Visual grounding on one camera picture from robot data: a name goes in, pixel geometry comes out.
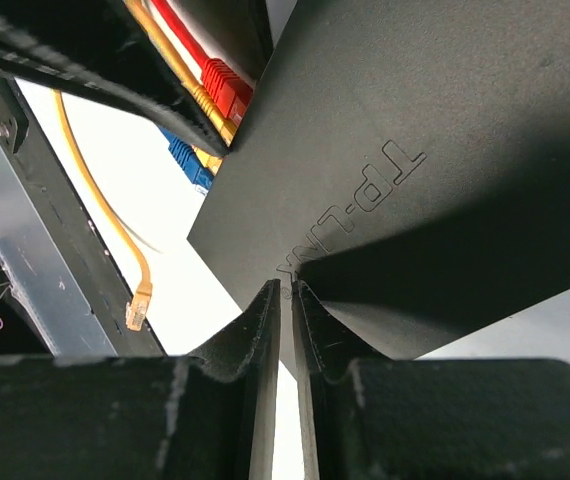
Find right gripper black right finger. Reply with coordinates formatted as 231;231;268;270
292;282;570;479

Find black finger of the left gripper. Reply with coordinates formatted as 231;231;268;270
0;1;229;157
170;0;274;88

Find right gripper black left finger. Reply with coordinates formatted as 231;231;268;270
0;280;281;479

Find black TP-Link network switch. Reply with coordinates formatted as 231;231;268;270
188;1;570;358

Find red ethernet cable plugged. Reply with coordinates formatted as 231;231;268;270
149;0;255;121

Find yellow ethernet cable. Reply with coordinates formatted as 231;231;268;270
52;89;224;332
124;0;239;144

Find blue ethernet cable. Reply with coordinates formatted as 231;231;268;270
157;124;216;194

